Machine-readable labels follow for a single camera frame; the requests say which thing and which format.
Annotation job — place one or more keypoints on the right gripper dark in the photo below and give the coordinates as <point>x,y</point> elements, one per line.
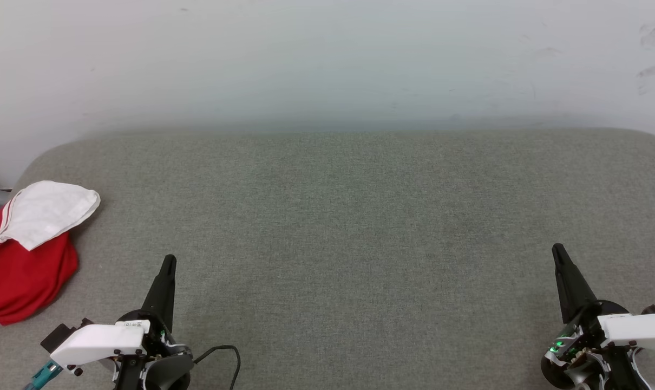
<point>582,357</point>

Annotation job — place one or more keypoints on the red and white basketball jersey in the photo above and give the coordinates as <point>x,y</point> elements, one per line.
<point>19,271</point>

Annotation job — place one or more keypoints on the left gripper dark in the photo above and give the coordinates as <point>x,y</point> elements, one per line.
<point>165,368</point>

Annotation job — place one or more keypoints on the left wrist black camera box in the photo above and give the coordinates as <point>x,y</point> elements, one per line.
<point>62,335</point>

